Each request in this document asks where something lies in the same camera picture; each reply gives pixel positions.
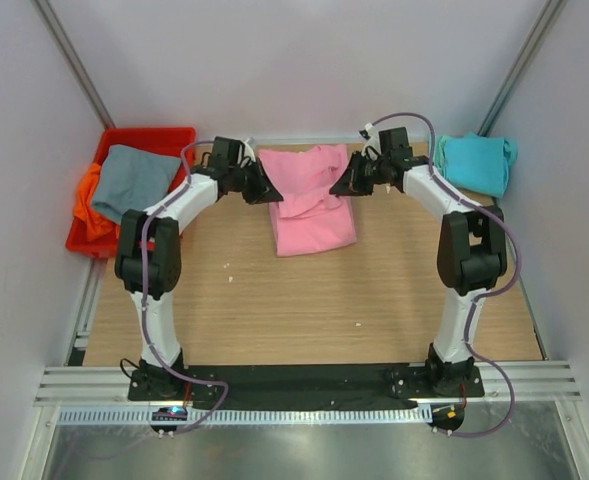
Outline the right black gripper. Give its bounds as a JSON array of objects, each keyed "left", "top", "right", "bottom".
[{"left": 331, "top": 151, "right": 390, "bottom": 197}]

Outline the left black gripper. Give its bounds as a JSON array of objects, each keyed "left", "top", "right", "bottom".
[{"left": 229, "top": 158, "right": 283, "bottom": 206}]

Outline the pink t shirt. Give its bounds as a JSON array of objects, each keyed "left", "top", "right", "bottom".
[{"left": 259, "top": 144, "right": 357, "bottom": 257}]

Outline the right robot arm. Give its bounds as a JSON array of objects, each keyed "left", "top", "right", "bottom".
[{"left": 330, "top": 124, "right": 507, "bottom": 396}]

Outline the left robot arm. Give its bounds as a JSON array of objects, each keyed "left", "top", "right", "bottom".
[{"left": 115, "top": 137, "right": 282, "bottom": 401}]

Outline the red plastic bin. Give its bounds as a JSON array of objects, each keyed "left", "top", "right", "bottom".
[{"left": 65, "top": 126, "right": 197, "bottom": 259}]

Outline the teal folded t shirt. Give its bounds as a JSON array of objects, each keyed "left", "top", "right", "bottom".
[{"left": 434, "top": 133, "right": 518, "bottom": 198}]

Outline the grey t shirt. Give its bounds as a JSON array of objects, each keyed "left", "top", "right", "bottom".
[{"left": 90, "top": 144, "right": 181, "bottom": 224}]

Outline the orange t shirt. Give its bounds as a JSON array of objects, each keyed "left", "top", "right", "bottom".
[{"left": 73, "top": 163, "right": 120, "bottom": 242}]

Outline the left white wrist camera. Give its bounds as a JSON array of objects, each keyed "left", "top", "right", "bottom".
[{"left": 239, "top": 138, "right": 256, "bottom": 167}]

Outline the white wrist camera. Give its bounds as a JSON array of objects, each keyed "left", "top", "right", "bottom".
[
  {"left": 359, "top": 123, "right": 380, "bottom": 160},
  {"left": 239, "top": 138, "right": 256, "bottom": 167}
]

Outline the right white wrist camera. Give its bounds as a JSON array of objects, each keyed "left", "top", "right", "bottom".
[{"left": 359, "top": 123, "right": 380, "bottom": 160}]

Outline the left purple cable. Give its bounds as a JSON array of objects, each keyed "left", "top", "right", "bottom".
[{"left": 141, "top": 139, "right": 230, "bottom": 434}]

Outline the purple cable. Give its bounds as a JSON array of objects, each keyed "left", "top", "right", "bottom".
[
  {"left": 361, "top": 111, "right": 524, "bottom": 439},
  {"left": 141, "top": 139, "right": 230, "bottom": 434}
]

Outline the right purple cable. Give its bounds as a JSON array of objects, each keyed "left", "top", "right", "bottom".
[{"left": 361, "top": 111, "right": 524, "bottom": 439}]

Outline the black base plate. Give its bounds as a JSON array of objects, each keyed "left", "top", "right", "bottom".
[{"left": 128, "top": 360, "right": 485, "bottom": 410}]

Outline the slotted cable duct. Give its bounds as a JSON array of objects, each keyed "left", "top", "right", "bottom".
[{"left": 58, "top": 404, "right": 432, "bottom": 427}]

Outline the right corner metal post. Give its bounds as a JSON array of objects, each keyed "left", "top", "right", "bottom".
[{"left": 477, "top": 0, "right": 568, "bottom": 137}]

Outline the corner metal post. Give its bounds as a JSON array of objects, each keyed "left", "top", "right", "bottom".
[
  {"left": 31, "top": 0, "right": 115, "bottom": 129},
  {"left": 477, "top": 0, "right": 568, "bottom": 137}
]

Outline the left corner metal post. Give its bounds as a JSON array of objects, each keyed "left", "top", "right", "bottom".
[{"left": 31, "top": 0, "right": 115, "bottom": 129}]

